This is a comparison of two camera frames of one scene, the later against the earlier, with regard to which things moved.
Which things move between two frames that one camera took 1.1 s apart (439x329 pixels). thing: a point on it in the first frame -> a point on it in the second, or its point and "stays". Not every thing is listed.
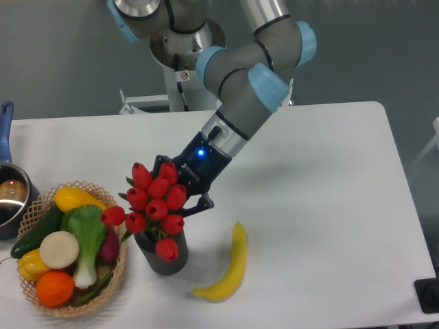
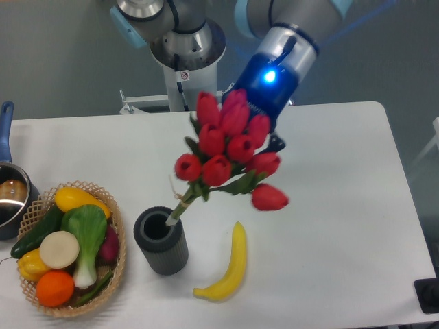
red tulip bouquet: [153, 201] -> [226, 157]
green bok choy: [85, 223] stays
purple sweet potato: [108, 253] stays
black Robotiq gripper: [199, 164] -> [269, 87]
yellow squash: [67, 198] stays
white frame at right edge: [427, 149] stays
